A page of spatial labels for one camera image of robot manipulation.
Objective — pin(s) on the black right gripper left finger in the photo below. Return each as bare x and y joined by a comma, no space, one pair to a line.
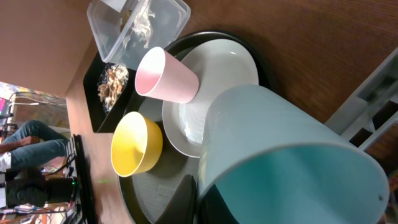
180,209

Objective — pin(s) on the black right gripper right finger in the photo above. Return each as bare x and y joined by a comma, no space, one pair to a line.
213,209

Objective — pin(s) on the blue plastic cup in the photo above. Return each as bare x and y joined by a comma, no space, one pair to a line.
273,163

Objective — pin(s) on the yellow bowl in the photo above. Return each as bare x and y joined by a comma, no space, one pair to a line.
136,145

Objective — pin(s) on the pink plastic cup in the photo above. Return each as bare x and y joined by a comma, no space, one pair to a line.
161,76

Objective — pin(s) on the food scraps with rice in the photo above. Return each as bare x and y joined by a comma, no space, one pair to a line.
110,85

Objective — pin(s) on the white tissue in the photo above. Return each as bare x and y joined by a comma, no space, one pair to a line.
142,26

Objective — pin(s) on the grey dishwasher rack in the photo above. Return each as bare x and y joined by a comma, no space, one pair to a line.
371,109

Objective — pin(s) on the black round tray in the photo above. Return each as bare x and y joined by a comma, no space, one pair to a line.
147,195

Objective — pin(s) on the black rectangular tray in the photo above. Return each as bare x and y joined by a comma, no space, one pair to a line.
101,121

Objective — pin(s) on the grey round plate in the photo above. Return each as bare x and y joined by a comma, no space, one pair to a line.
219,65

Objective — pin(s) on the seated person in jeans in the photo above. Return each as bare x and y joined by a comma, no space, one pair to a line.
32,145

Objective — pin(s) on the clear plastic bin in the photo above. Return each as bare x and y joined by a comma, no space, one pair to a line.
124,31

